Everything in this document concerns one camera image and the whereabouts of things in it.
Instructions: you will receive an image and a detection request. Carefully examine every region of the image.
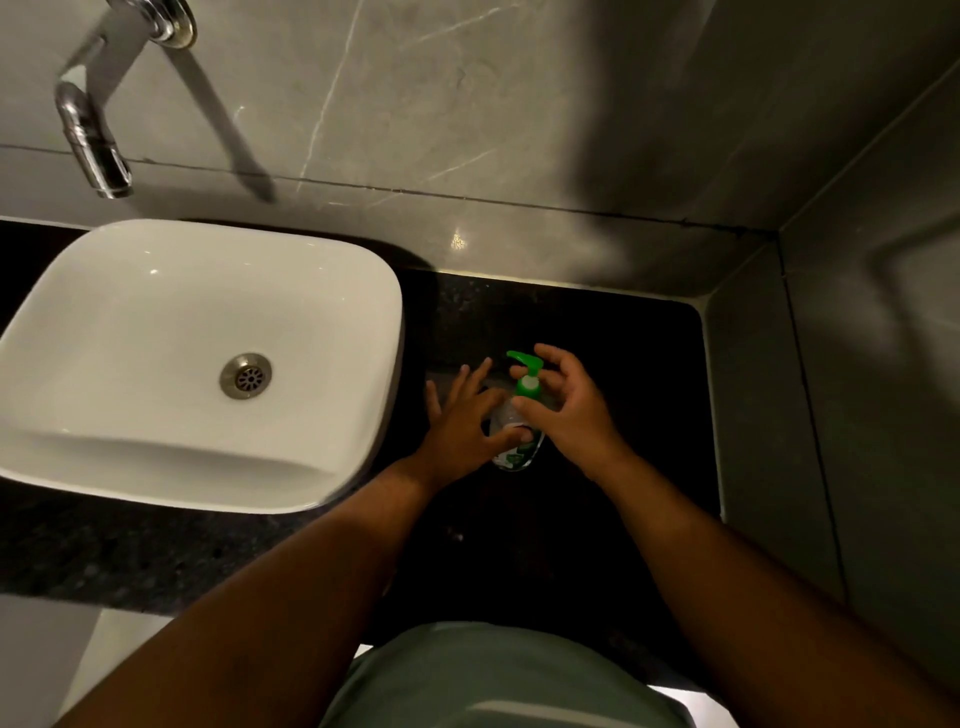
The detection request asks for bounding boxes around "person's left hand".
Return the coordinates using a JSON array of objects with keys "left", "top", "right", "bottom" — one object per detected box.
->
[{"left": 408, "top": 357, "right": 534, "bottom": 494}]

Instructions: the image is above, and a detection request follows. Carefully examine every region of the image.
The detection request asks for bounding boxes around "person's right hand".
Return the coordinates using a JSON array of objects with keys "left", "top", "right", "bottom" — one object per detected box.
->
[{"left": 509, "top": 342, "right": 639, "bottom": 486}]

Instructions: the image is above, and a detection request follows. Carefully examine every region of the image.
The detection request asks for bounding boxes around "green pump soap bottle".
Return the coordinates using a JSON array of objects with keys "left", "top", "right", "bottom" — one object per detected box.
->
[{"left": 488, "top": 349, "right": 549, "bottom": 474}]

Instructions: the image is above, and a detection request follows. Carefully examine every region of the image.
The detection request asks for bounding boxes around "person's right forearm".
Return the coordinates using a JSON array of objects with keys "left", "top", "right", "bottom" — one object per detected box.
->
[{"left": 592, "top": 448, "right": 960, "bottom": 728}]

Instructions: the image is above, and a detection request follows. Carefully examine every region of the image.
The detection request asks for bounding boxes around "person's left forearm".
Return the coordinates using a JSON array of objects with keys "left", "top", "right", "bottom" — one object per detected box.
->
[{"left": 54, "top": 456, "right": 445, "bottom": 728}]

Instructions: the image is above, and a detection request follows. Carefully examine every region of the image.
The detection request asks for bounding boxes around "metal sink drain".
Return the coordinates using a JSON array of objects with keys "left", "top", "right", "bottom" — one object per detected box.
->
[{"left": 219, "top": 352, "right": 274, "bottom": 402}]

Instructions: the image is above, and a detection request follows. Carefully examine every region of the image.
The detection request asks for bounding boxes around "light green shirt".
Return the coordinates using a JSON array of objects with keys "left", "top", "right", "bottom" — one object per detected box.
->
[{"left": 318, "top": 620, "right": 700, "bottom": 728}]

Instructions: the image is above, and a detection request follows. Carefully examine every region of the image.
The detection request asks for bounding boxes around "white ceramic sink basin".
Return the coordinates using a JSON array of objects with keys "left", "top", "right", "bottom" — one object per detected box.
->
[{"left": 0, "top": 218, "right": 407, "bottom": 516}]

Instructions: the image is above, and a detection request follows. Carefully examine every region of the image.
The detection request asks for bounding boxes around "chrome wall faucet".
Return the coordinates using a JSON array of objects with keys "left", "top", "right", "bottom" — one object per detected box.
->
[{"left": 54, "top": 0, "right": 198, "bottom": 201}]

